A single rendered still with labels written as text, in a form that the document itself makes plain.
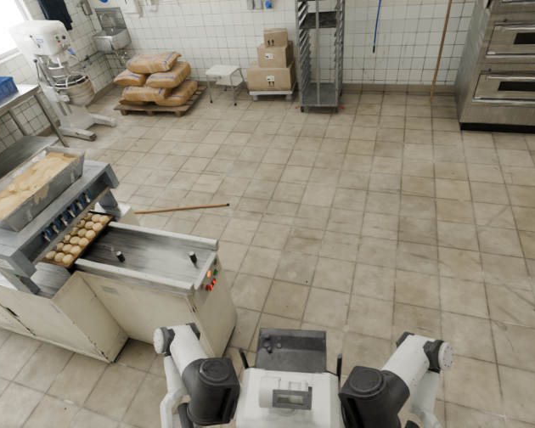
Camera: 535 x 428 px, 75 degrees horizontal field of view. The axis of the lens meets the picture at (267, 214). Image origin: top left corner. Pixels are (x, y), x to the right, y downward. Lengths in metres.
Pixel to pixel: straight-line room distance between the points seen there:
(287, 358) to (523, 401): 1.81
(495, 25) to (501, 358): 2.87
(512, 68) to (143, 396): 4.20
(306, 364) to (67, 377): 2.13
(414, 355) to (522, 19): 3.52
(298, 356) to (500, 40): 3.64
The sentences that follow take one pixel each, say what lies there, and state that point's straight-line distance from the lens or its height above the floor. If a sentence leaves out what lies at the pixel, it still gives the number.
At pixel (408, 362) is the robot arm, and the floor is 1.27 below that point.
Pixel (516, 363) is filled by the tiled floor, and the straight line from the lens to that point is 2.72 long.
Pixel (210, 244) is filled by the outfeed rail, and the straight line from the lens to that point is 1.89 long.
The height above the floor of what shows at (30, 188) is 1.28.
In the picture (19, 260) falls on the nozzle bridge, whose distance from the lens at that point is 1.96.
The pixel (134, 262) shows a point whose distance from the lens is 2.04.
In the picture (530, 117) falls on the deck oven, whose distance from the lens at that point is 4.62.
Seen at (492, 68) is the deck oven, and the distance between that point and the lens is 4.29.
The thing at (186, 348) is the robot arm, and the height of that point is 1.27.
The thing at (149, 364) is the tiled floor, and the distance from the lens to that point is 2.67.
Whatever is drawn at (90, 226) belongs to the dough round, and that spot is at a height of 0.92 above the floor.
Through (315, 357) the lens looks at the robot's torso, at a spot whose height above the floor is 1.29.
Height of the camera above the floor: 2.23
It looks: 43 degrees down
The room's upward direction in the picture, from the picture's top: 9 degrees counter-clockwise
